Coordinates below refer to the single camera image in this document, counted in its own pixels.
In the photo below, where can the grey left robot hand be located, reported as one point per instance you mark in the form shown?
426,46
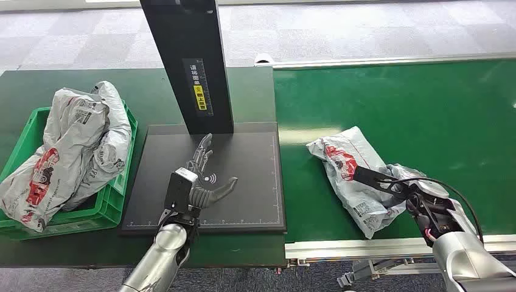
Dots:
201,195

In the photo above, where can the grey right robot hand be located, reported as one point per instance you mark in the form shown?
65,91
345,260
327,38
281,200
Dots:
397,192

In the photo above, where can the grey courier bag package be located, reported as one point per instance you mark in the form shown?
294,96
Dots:
354,197

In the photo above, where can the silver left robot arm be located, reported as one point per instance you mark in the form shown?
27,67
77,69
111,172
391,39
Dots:
161,258

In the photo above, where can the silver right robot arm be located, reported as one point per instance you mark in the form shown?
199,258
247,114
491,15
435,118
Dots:
463,258

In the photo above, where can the green plastic basket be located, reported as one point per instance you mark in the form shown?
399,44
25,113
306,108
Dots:
109,197

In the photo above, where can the green conveyor belt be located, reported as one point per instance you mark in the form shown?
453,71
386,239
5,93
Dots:
403,113

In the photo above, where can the yellow black column label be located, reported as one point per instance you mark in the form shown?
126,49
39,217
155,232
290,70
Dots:
199,94

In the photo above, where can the plain grey courier bag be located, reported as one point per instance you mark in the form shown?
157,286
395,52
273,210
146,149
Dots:
115,137

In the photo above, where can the grey red-print courier bag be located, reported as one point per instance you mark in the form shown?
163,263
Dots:
60,161

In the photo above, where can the white conveyor end cap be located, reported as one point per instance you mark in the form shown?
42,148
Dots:
263,59

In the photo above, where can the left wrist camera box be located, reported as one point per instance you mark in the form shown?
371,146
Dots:
179,191

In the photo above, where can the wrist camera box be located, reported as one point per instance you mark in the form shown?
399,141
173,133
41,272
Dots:
179,191
369,176

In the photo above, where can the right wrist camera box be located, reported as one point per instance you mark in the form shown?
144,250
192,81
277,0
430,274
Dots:
369,176

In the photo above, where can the aluminium conveyor side rail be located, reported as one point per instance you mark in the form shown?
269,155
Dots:
354,248
383,60

